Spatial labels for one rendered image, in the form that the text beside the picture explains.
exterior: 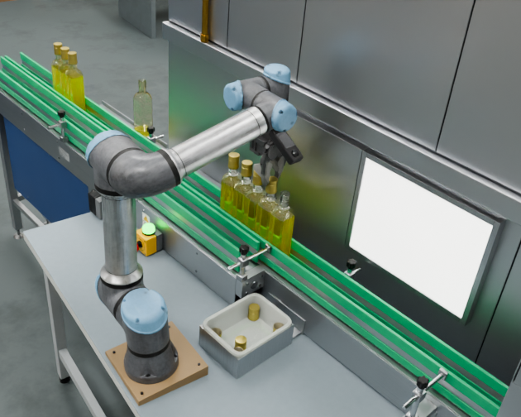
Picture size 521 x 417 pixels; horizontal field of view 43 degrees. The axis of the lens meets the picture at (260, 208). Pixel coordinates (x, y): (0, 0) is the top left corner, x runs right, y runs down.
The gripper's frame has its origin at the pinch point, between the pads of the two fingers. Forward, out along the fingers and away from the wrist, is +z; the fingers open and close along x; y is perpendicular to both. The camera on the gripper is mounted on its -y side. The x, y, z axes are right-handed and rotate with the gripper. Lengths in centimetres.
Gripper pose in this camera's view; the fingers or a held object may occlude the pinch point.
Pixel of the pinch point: (272, 181)
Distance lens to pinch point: 198.1
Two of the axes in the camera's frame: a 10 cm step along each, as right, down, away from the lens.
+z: -0.8, 8.2, 5.6
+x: -7.3, 3.4, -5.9
